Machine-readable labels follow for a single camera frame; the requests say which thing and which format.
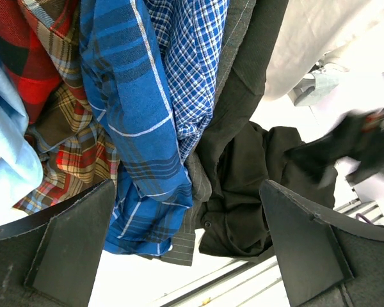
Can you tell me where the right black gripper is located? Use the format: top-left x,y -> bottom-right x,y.
287,108 -> 384,187

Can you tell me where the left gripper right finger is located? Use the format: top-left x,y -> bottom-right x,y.
259,180 -> 384,306

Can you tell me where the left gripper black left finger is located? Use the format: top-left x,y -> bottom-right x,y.
0,180 -> 115,306

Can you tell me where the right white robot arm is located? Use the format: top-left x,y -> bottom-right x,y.
285,71 -> 384,187

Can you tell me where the light blue shirt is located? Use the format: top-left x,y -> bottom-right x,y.
0,59 -> 43,218

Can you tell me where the tan red plaid shirt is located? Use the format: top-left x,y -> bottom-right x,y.
15,1 -> 119,214

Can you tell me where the blue striped shirt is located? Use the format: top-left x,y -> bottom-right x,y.
79,1 -> 193,256

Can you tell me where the white t-shirt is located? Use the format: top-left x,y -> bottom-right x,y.
265,1 -> 384,100

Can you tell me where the dark grey pinstripe shirt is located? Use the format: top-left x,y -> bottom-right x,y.
145,1 -> 255,266

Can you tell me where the red black plaid shirt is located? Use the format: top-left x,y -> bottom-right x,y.
0,0 -> 81,125

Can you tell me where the blue checked shirt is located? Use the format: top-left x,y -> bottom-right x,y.
145,0 -> 229,160

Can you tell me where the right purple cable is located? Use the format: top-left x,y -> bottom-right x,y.
355,212 -> 384,226

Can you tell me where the aluminium mounting rail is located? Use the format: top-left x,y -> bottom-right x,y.
153,198 -> 384,307

